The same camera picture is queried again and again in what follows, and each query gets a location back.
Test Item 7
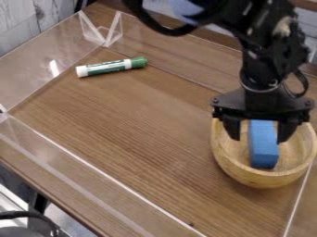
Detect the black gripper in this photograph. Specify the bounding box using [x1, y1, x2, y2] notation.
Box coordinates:
[210, 87, 314, 143]

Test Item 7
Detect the blue rectangular block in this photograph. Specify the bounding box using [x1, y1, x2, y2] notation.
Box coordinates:
[247, 119, 279, 169]

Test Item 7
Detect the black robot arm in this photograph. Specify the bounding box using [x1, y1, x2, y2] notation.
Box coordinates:
[121, 0, 314, 143]

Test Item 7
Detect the brown wooden bowl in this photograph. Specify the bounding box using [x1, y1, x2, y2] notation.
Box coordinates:
[210, 118, 317, 189]

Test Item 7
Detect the green and white marker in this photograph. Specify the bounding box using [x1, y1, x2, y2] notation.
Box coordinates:
[74, 56, 147, 78]

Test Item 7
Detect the black table leg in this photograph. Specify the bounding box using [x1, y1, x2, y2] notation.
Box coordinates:
[33, 193, 48, 214]

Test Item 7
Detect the clear acrylic tray wall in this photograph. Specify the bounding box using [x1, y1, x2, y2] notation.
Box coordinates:
[0, 4, 317, 237]

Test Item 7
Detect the black cable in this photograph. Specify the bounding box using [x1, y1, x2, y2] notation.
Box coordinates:
[0, 210, 60, 237]

